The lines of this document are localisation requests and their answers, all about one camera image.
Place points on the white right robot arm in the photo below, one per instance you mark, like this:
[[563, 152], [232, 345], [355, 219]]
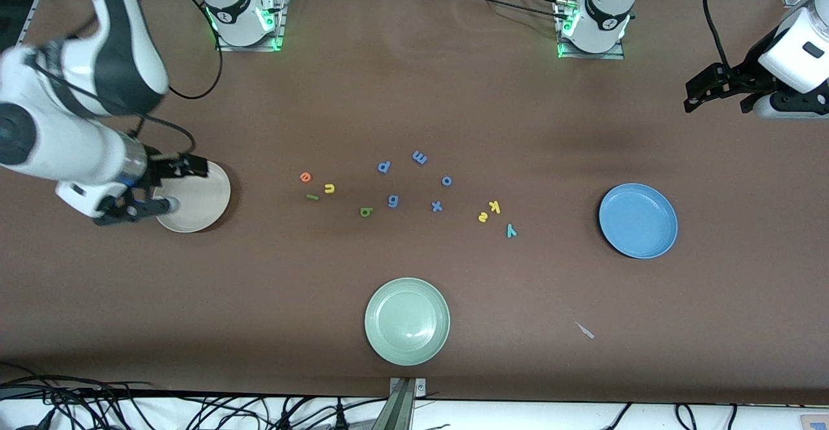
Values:
[[65, 151]]

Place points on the brown table cover sheet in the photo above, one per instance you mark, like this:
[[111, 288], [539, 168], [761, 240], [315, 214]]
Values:
[[414, 93]]

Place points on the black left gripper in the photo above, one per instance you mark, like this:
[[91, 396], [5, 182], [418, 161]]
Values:
[[740, 82]]

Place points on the pale green plate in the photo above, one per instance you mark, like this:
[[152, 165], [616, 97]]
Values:
[[407, 321]]

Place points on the blue letter m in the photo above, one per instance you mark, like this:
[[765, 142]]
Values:
[[420, 157]]

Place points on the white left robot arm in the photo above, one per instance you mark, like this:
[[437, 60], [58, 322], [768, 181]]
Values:
[[605, 9]]

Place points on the blue plate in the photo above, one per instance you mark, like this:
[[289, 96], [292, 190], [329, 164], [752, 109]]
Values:
[[638, 221]]

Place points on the small white paper scrap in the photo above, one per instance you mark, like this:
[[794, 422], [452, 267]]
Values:
[[585, 330]]

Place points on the blue letter g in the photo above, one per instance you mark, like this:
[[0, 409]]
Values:
[[392, 201]]

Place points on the aluminium camera post bracket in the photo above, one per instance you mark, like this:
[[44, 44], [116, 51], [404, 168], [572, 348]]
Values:
[[403, 410]]

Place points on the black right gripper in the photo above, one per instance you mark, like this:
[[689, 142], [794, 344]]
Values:
[[157, 165]]

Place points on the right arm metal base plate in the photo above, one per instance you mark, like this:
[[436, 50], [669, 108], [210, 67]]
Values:
[[249, 47]]

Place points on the beige brown plate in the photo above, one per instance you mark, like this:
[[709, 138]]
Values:
[[201, 200]]

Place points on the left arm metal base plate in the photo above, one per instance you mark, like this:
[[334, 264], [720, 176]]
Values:
[[592, 56]]

